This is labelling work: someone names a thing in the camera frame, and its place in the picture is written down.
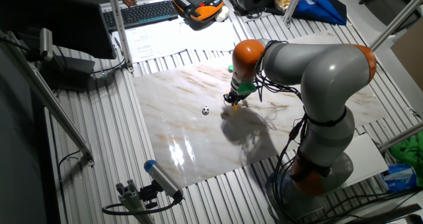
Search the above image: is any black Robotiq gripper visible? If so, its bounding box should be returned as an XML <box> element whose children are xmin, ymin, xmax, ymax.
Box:
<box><xmin>223</xmin><ymin>91</ymin><xmax>249</xmax><ymax>106</ymax></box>

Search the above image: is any marble pattern board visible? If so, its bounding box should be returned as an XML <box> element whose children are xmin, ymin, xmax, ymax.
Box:
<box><xmin>132</xmin><ymin>30</ymin><xmax>389</xmax><ymax>189</ymax></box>

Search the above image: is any printed white paper sheet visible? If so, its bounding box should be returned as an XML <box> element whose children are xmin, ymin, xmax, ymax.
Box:
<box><xmin>112</xmin><ymin>20</ymin><xmax>186</xmax><ymax>63</ymax></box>
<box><xmin>178</xmin><ymin>18</ymin><xmax>239</xmax><ymax>53</ymax></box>

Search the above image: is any white rounded plastic object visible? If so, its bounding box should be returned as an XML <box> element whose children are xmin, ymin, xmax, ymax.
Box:
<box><xmin>214</xmin><ymin>5</ymin><xmax>230</xmax><ymax>22</ymax></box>

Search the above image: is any orange black teach pendant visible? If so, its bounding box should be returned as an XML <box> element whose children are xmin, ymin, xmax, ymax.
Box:
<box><xmin>172</xmin><ymin>0</ymin><xmax>225</xmax><ymax>30</ymax></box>

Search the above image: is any yellow snack packet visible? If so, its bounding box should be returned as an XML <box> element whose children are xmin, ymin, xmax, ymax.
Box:
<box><xmin>276</xmin><ymin>0</ymin><xmax>295</xmax><ymax>13</ymax></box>

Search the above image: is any black computer keyboard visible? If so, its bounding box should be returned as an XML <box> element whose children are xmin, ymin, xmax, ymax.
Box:
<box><xmin>102</xmin><ymin>0</ymin><xmax>179</xmax><ymax>32</ymax></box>

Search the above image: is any blue cloth bag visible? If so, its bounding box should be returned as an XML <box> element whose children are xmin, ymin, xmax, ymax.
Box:
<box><xmin>274</xmin><ymin>0</ymin><xmax>348</xmax><ymax>26</ymax></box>

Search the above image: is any black box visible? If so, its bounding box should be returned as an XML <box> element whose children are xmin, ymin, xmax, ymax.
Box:
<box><xmin>39</xmin><ymin>54</ymin><xmax>96</xmax><ymax>93</ymax></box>

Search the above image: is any blue tissue packet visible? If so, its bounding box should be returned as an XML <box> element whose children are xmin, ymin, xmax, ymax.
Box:
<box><xmin>379</xmin><ymin>163</ymin><xmax>418</xmax><ymax>194</ymax></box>

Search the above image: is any brown cardboard sheet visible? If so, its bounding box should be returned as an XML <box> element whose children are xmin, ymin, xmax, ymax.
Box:
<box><xmin>391</xmin><ymin>25</ymin><xmax>423</xmax><ymax>83</ymax></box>

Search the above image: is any green cloth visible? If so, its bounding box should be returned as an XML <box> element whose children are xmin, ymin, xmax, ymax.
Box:
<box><xmin>389</xmin><ymin>131</ymin><xmax>423</xmax><ymax>188</ymax></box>

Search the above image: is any black monitor screen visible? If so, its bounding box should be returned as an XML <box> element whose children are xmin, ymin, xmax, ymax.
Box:
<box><xmin>0</xmin><ymin>0</ymin><xmax>117</xmax><ymax>60</ymax></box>

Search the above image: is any green camera mount plate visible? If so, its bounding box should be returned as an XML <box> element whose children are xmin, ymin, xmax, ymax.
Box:
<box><xmin>237</xmin><ymin>83</ymin><xmax>257</xmax><ymax>96</ymax></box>

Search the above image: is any silver depth camera blue end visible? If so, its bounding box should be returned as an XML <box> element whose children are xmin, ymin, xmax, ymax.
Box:
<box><xmin>143</xmin><ymin>159</ymin><xmax>184</xmax><ymax>199</ymax></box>

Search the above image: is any aluminium frame post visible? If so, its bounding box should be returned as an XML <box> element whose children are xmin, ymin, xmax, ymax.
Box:
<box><xmin>106</xmin><ymin>0</ymin><xmax>134</xmax><ymax>73</ymax></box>
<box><xmin>0</xmin><ymin>30</ymin><xmax>96</xmax><ymax>167</ymax></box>
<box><xmin>369</xmin><ymin>0</ymin><xmax>423</xmax><ymax>52</ymax></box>
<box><xmin>282</xmin><ymin>0</ymin><xmax>305</xmax><ymax>28</ymax></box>
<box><xmin>378</xmin><ymin>122</ymin><xmax>423</xmax><ymax>153</ymax></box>

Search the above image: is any aluminium profile camera mount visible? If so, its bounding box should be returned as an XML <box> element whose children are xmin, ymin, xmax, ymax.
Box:
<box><xmin>115</xmin><ymin>179</ymin><xmax>156</xmax><ymax>224</ymax></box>

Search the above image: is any black camera cable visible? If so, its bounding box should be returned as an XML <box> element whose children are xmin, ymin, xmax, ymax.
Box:
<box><xmin>101</xmin><ymin>197</ymin><xmax>183</xmax><ymax>217</ymax></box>

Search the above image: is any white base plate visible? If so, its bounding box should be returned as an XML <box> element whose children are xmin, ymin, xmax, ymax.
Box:
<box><xmin>340</xmin><ymin>133</ymin><xmax>389</xmax><ymax>189</ymax></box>

